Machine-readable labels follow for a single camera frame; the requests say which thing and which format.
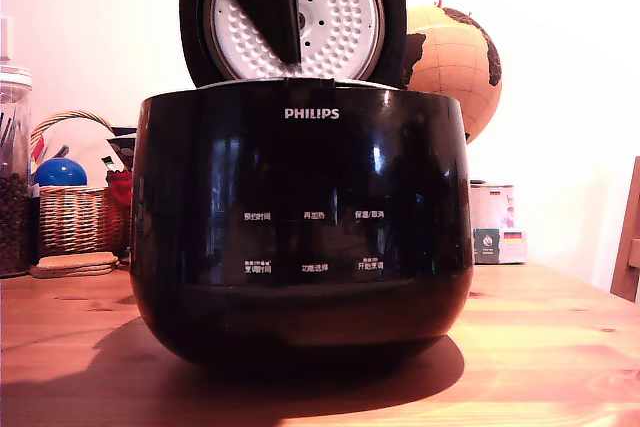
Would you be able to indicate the red knitted pouch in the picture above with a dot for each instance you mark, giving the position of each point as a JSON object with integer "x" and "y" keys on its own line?
{"x": 120, "y": 192}

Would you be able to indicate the glass jar of coffee beans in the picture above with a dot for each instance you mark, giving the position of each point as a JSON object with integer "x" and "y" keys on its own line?
{"x": 15, "y": 217}

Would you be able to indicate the dark dotted fabric bag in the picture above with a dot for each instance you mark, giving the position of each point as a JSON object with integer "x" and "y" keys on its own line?
{"x": 124, "y": 147}

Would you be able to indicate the white tin with flag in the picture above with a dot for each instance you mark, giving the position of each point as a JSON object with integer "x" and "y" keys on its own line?
{"x": 492, "y": 204}

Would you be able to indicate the white box with flag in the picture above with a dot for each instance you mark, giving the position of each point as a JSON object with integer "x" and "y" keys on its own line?
{"x": 500, "y": 244}

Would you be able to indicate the cork globe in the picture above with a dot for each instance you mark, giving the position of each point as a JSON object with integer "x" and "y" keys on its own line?
{"x": 450, "y": 72}

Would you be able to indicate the black rice cooker lid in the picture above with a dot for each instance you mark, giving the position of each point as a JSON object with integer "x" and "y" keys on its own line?
{"x": 340, "y": 22}

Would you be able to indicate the blue ball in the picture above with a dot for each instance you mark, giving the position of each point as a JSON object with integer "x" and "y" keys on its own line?
{"x": 60, "y": 173}

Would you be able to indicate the black Philips rice cooker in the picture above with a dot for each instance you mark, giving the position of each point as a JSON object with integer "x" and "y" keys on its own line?
{"x": 300, "y": 172}

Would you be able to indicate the stack of cork coasters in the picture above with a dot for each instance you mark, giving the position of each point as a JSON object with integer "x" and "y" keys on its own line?
{"x": 75, "y": 264}

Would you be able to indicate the wooden chair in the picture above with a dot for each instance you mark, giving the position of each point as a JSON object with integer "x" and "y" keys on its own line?
{"x": 629, "y": 247}

